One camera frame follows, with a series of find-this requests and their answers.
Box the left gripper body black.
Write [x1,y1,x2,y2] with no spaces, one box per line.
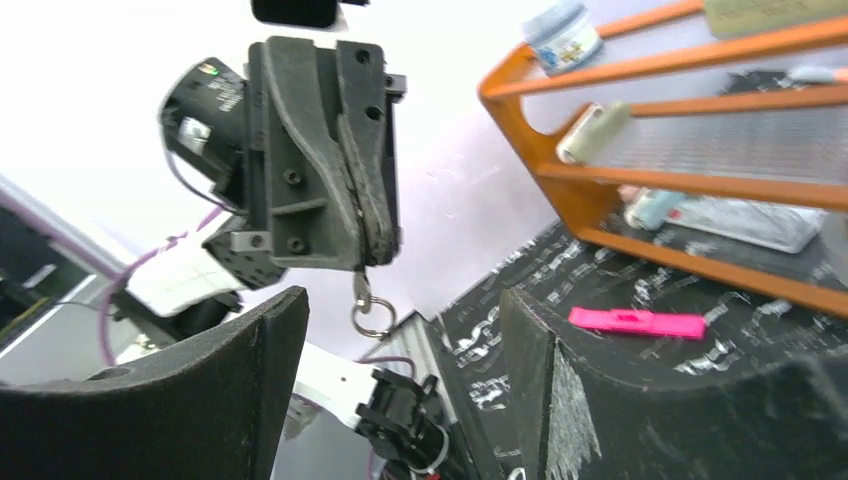
[246,39,405,269]

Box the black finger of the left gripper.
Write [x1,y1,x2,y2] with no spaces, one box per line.
[336,41,399,266]
[261,36,361,271]

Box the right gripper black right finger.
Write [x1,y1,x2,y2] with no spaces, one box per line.
[499,290,847,479]

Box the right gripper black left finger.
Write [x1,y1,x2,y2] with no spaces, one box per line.
[1,287,309,479]

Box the small key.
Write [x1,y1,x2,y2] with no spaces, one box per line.
[350,270,398,339]

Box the blue white round tin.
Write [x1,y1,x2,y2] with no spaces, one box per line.
[521,0,603,77]

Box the white blue item bottom shelf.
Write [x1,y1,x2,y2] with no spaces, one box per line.
[618,185,686,231]

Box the orange wooden shelf rack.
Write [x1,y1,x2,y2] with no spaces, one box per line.
[479,1,847,315]

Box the white olive box on shelf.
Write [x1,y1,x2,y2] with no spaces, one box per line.
[703,0,847,39]

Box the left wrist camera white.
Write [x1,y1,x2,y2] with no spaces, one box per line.
[250,0,371,30]

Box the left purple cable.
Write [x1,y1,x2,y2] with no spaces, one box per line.
[97,205,419,480]

